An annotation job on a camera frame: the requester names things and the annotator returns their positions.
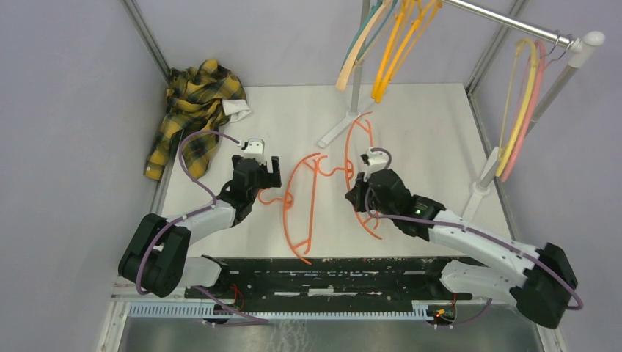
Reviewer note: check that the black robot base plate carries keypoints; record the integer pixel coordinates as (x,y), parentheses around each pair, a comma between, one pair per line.
(330,284)

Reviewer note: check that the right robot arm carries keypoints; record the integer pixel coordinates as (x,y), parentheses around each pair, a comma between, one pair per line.
(539,282)

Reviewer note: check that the yellow hanger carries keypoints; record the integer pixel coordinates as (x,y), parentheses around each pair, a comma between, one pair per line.
(510,133)

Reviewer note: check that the beige hanger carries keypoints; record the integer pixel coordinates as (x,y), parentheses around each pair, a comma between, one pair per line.
(346,72)

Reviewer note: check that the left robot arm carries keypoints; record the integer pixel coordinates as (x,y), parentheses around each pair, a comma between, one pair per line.
(155,259)

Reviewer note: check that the yellow plaid shirt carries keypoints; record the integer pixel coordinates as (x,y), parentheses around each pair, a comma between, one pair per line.
(195,100)

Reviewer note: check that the teal hanger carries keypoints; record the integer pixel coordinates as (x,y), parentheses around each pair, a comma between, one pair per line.
(369,30)

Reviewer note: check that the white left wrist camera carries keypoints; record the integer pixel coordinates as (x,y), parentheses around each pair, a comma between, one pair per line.
(254,149)

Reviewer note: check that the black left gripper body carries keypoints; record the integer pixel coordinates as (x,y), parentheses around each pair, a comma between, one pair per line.
(264,181)

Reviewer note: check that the white cable duct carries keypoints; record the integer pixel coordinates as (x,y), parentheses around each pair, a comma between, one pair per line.
(206,310)

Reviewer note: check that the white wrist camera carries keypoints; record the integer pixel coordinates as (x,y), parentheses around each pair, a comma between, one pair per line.
(254,149)
(375,159)

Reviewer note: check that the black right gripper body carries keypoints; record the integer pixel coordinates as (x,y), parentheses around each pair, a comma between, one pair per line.
(361,185)

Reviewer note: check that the white clothes rack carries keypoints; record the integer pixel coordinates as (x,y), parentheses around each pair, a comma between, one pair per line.
(581,48)

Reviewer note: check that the pink hanger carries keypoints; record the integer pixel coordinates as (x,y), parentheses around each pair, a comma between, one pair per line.
(534,100)

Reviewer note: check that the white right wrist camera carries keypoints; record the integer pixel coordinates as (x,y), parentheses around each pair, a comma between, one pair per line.
(375,159)

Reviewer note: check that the amber hanger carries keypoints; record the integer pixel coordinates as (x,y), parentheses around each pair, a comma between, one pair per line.
(406,24)
(427,15)

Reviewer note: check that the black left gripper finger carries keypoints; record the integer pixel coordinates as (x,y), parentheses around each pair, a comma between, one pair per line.
(275,175)
(238,162)

